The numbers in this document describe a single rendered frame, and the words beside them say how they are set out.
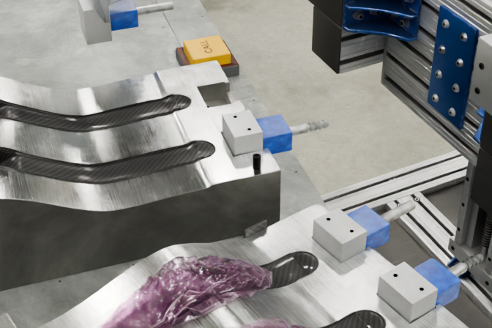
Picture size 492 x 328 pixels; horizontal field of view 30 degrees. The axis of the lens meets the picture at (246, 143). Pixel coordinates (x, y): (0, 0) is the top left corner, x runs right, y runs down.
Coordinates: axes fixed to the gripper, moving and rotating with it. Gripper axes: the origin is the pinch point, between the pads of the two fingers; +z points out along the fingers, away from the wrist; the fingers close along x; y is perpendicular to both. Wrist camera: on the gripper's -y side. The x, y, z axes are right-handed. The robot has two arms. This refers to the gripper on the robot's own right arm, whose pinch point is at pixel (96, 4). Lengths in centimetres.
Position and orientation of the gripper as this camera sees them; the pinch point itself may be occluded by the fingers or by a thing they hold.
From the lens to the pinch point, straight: 131.1
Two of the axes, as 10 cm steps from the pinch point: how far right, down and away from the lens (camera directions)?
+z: 0.1, 8.0, 6.0
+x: -3.2, -5.7, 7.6
